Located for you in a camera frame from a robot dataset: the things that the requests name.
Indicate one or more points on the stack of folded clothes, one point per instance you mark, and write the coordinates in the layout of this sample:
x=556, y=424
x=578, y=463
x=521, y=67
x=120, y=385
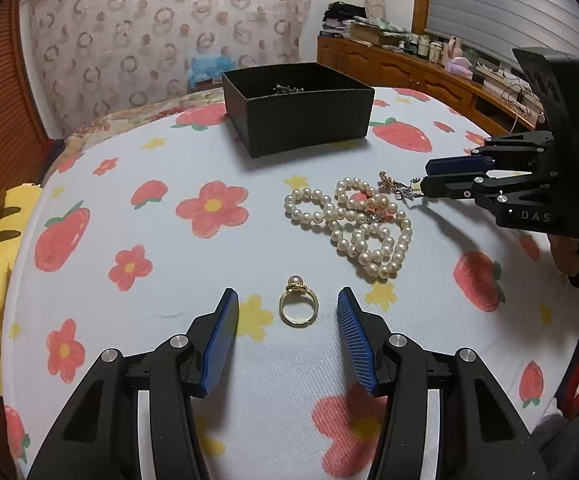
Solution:
x=342, y=20

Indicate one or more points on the pink figurine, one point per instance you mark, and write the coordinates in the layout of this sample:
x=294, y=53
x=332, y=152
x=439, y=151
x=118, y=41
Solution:
x=453, y=49

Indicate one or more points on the floral quilt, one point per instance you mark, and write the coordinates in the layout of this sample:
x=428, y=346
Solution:
x=119, y=120

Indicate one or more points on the wooden cabinet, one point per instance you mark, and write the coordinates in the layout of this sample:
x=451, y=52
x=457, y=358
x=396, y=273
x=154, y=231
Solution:
x=394, y=65

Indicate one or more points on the black jewelry box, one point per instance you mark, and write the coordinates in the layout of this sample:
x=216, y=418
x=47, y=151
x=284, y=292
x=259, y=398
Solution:
x=309, y=120

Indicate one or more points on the row of cosmetic bottles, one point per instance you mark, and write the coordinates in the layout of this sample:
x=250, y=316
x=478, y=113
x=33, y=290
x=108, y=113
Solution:
x=424, y=47

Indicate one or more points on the strawberry flower print sheet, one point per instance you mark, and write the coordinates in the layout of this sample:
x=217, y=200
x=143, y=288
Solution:
x=269, y=400

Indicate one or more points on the small cardboard box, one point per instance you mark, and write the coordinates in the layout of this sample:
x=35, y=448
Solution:
x=208, y=84

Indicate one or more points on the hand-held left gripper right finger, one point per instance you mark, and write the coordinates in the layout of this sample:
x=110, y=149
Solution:
x=357, y=345

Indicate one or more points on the person's right hand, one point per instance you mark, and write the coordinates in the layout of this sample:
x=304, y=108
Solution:
x=564, y=255

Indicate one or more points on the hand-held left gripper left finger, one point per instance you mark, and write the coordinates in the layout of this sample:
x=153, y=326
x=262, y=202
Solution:
x=219, y=345

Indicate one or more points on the grey window blind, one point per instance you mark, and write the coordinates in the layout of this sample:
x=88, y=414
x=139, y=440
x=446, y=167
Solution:
x=494, y=0

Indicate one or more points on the blue plastic bag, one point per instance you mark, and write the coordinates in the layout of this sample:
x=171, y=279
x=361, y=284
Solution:
x=209, y=67

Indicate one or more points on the pink tissue box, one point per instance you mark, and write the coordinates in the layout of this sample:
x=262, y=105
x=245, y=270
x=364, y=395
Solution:
x=458, y=67

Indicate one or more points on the small ornate brooch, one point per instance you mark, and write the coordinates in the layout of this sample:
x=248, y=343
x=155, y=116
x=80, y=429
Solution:
x=399, y=189

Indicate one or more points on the box with floral cloth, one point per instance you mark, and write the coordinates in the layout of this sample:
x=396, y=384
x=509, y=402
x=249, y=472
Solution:
x=377, y=32

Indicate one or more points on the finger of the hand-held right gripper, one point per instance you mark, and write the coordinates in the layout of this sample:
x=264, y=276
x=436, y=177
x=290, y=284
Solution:
x=449, y=187
x=459, y=164

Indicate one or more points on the white power strip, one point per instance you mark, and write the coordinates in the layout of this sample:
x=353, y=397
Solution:
x=494, y=71

